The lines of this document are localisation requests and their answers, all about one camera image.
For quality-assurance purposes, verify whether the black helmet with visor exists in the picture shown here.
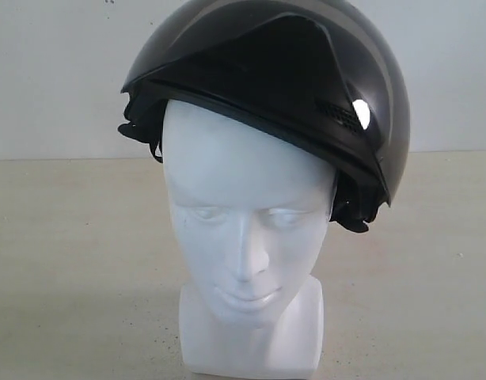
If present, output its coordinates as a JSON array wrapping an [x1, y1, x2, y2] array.
[[118, 1, 411, 233]]

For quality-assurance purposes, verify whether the white mannequin head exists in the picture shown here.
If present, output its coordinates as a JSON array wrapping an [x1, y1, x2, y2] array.
[[162, 101, 337, 379]]

